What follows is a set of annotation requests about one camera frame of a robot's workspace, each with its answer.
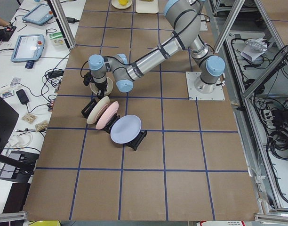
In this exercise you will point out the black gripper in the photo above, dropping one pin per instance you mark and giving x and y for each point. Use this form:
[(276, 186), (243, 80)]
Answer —
[(100, 85)]

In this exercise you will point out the cream white bowl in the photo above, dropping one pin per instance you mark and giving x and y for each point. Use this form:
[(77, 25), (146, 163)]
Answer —
[(106, 86)]

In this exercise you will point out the yellow lemon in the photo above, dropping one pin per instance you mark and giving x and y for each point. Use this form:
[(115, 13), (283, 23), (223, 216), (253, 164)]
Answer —
[(123, 2)]

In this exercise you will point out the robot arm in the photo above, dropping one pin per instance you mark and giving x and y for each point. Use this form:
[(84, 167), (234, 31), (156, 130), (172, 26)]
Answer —
[(184, 17)]

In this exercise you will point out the cream plate in rack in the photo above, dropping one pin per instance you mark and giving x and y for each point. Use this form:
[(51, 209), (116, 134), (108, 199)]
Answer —
[(98, 110)]

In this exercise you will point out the pink plate in rack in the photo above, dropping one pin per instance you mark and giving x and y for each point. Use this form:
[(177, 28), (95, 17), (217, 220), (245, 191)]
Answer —
[(107, 115)]

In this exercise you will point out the light blue plate in rack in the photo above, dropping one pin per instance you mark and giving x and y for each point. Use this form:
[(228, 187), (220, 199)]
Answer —
[(125, 129)]

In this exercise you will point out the green white carton box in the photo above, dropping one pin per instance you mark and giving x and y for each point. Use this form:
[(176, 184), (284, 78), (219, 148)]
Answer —
[(56, 39)]

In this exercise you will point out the black dish rack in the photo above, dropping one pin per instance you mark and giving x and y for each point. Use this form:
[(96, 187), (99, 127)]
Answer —
[(132, 144)]

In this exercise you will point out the blue teach pendant near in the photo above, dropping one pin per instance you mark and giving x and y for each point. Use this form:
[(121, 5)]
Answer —
[(28, 48)]

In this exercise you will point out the blue teach pendant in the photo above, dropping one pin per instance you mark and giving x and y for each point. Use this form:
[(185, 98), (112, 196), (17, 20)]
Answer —
[(39, 15), (28, 48)]

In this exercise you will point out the cream round plate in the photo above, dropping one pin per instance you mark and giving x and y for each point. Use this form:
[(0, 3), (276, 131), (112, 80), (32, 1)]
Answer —
[(116, 4)]

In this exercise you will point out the white rectangular tray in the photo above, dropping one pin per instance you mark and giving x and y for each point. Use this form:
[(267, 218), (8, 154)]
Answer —
[(147, 6)]

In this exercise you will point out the blue teach pendant far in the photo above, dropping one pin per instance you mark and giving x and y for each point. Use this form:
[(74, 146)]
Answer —
[(39, 15)]

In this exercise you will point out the aluminium frame post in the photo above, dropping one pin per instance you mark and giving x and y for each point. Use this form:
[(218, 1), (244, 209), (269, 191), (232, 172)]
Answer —
[(62, 22)]

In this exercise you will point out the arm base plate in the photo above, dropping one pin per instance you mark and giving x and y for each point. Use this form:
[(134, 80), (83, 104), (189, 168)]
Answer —
[(198, 90)]

